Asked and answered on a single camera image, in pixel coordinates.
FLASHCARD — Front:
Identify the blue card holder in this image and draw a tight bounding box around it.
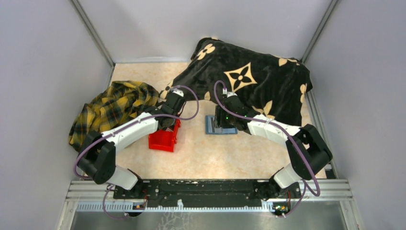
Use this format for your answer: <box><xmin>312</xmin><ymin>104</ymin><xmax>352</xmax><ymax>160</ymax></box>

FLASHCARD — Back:
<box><xmin>205</xmin><ymin>115</ymin><xmax>238</xmax><ymax>135</ymax></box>

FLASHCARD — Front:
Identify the red plastic bin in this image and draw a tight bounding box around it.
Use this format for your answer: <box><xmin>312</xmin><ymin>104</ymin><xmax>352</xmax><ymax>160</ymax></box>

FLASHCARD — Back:
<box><xmin>148</xmin><ymin>119</ymin><xmax>181</xmax><ymax>152</ymax></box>

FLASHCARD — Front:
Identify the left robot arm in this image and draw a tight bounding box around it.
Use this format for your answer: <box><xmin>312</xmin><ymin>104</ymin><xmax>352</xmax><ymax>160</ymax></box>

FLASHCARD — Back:
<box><xmin>76</xmin><ymin>89</ymin><xmax>185</xmax><ymax>198</ymax></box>

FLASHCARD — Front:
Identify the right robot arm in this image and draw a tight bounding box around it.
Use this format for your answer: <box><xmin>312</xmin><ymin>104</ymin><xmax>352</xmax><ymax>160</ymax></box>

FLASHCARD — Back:
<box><xmin>216</xmin><ymin>92</ymin><xmax>333</xmax><ymax>198</ymax></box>

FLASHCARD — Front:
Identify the yellow plaid shirt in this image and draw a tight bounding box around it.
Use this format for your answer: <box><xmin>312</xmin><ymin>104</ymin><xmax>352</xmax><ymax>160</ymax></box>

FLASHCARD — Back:
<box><xmin>68</xmin><ymin>80</ymin><xmax>158</xmax><ymax>151</ymax></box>

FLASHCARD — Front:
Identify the black floral blanket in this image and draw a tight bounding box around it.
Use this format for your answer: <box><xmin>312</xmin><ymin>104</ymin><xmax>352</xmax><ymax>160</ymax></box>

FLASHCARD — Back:
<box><xmin>159</xmin><ymin>37</ymin><xmax>313</xmax><ymax>126</ymax></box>

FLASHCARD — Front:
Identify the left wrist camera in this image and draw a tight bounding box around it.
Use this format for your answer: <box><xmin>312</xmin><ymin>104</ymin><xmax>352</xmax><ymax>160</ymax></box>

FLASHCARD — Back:
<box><xmin>169</xmin><ymin>88</ymin><xmax>184</xmax><ymax>97</ymax></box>

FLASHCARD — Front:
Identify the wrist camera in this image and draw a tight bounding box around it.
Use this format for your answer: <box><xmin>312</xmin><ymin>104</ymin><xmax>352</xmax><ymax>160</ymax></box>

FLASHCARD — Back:
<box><xmin>169</xmin><ymin>88</ymin><xmax>184</xmax><ymax>97</ymax></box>
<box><xmin>222</xmin><ymin>88</ymin><xmax>237</xmax><ymax>98</ymax></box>

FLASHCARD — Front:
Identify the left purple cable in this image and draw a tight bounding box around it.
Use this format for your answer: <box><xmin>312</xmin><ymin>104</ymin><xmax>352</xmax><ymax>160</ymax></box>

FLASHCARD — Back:
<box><xmin>73</xmin><ymin>85</ymin><xmax>201</xmax><ymax>221</ymax></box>

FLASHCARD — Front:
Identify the purple cable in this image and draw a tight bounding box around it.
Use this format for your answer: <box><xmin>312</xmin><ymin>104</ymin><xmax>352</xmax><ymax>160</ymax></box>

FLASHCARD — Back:
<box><xmin>213</xmin><ymin>80</ymin><xmax>321</xmax><ymax>218</ymax></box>
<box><xmin>73</xmin><ymin>85</ymin><xmax>201</xmax><ymax>221</ymax></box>

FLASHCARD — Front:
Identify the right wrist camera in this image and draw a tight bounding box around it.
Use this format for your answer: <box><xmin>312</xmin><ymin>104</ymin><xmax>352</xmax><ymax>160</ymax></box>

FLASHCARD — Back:
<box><xmin>222</xmin><ymin>88</ymin><xmax>237</xmax><ymax>98</ymax></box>

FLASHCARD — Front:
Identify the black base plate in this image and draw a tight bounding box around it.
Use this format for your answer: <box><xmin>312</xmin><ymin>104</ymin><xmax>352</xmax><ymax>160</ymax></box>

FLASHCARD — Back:
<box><xmin>113</xmin><ymin>179</ymin><xmax>301</xmax><ymax>208</ymax></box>

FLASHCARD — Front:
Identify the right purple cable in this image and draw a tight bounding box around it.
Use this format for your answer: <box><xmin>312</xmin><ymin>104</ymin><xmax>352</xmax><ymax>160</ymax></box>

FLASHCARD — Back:
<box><xmin>213</xmin><ymin>80</ymin><xmax>321</xmax><ymax>218</ymax></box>

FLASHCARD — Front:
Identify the aluminium front rail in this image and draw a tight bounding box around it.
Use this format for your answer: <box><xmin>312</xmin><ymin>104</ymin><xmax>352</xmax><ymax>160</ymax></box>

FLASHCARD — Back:
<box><xmin>67</xmin><ymin>179</ymin><xmax>353</xmax><ymax>214</ymax></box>

